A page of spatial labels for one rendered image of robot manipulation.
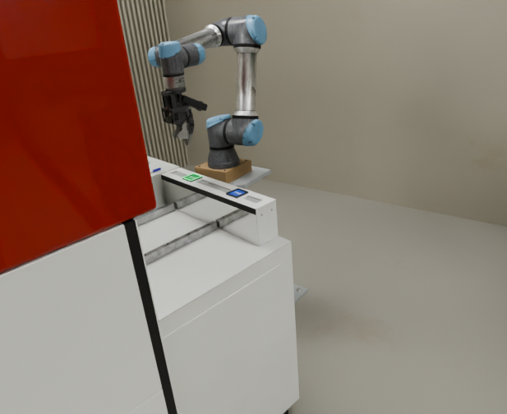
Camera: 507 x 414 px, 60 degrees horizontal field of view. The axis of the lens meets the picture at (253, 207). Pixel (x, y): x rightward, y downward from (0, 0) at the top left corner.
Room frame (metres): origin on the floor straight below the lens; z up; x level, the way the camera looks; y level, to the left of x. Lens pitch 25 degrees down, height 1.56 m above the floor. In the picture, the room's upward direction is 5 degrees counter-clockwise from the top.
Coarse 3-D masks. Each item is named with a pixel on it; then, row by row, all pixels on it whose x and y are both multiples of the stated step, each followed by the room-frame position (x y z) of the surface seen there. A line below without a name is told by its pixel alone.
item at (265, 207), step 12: (180, 168) 1.72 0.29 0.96; (180, 180) 1.58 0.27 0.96; (204, 180) 1.56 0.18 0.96; (216, 180) 1.55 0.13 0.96; (216, 192) 1.43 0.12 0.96; (252, 192) 1.40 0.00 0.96; (252, 204) 1.30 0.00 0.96; (264, 204) 1.30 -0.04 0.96; (264, 216) 1.29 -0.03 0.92; (276, 216) 1.33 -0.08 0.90; (264, 228) 1.28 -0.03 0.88; (276, 228) 1.32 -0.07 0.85; (264, 240) 1.28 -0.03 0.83
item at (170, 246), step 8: (208, 224) 1.40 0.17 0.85; (216, 224) 1.42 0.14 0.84; (192, 232) 1.35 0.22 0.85; (200, 232) 1.37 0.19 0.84; (208, 232) 1.39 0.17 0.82; (176, 240) 1.31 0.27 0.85; (184, 240) 1.32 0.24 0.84; (192, 240) 1.34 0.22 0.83; (160, 248) 1.26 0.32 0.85; (168, 248) 1.28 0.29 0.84; (176, 248) 1.29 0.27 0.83; (152, 256) 1.23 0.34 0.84; (160, 256) 1.25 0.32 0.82
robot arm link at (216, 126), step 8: (208, 120) 1.95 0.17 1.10; (216, 120) 1.92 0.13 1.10; (224, 120) 1.93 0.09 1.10; (208, 128) 1.94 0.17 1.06; (216, 128) 1.92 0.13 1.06; (224, 128) 1.89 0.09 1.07; (208, 136) 1.96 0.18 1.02; (216, 136) 1.92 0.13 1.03; (224, 136) 1.89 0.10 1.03; (216, 144) 1.92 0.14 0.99; (224, 144) 1.92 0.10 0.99
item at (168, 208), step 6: (168, 204) 1.62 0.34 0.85; (156, 210) 1.56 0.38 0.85; (162, 210) 1.58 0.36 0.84; (168, 210) 1.60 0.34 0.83; (138, 216) 1.53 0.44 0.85; (144, 216) 1.52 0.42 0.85; (150, 216) 1.54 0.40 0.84; (156, 216) 1.56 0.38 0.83; (138, 222) 1.51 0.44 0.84; (144, 222) 1.52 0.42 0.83
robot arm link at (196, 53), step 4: (184, 44) 1.68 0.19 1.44; (188, 44) 1.66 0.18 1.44; (192, 44) 1.67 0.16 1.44; (196, 44) 1.68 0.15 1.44; (184, 48) 1.61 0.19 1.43; (188, 48) 1.63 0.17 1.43; (192, 48) 1.64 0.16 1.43; (196, 48) 1.66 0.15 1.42; (200, 48) 1.67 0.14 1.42; (188, 52) 1.61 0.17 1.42; (192, 52) 1.63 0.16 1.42; (196, 52) 1.65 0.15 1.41; (200, 52) 1.66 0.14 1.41; (204, 52) 1.68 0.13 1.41; (188, 56) 1.60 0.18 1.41; (192, 56) 1.62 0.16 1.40; (196, 56) 1.64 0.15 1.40; (200, 56) 1.66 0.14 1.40; (204, 56) 1.68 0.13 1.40; (188, 60) 1.60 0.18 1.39; (192, 60) 1.62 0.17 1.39; (196, 60) 1.64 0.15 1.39; (200, 60) 1.67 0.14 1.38; (204, 60) 1.69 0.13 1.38; (188, 64) 1.61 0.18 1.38; (192, 64) 1.64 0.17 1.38; (196, 64) 1.67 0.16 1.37
